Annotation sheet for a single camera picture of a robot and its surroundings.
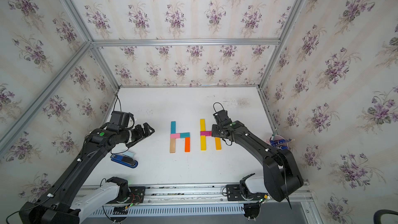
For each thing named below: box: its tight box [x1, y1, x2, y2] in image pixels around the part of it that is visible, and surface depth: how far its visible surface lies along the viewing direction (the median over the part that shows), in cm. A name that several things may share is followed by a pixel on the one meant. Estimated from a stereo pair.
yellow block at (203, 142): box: [200, 135, 207, 151], surface depth 92 cm
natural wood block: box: [169, 137, 176, 153], surface depth 91 cm
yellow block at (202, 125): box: [200, 118, 206, 132], surface depth 100 cm
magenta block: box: [200, 131, 212, 137], surface depth 95 cm
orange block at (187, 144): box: [184, 136, 191, 153], surface depth 92 cm
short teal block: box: [179, 132, 191, 139], surface depth 95 cm
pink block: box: [170, 133, 181, 139], surface depth 95 cm
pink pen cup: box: [268, 134, 289, 150], surface depth 83 cm
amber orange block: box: [214, 136, 222, 151], surface depth 92 cm
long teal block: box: [170, 120, 176, 134], surface depth 97 cm
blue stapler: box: [109, 154, 138, 168], surface depth 83 cm
